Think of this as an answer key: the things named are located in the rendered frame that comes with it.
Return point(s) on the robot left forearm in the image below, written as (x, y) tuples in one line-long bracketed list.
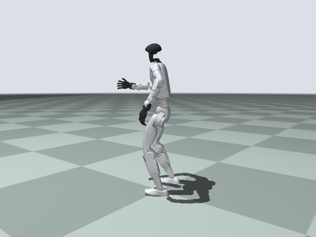
[(153, 94)]

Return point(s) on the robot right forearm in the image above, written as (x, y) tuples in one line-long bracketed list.
[(141, 86)]

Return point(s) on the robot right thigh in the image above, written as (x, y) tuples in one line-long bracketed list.
[(157, 146)]

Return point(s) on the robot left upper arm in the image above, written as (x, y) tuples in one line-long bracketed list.
[(156, 71)]

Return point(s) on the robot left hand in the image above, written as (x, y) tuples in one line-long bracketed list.
[(143, 114)]

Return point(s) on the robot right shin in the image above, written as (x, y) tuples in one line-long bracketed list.
[(165, 163)]

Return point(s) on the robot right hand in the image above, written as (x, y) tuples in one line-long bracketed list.
[(125, 84)]

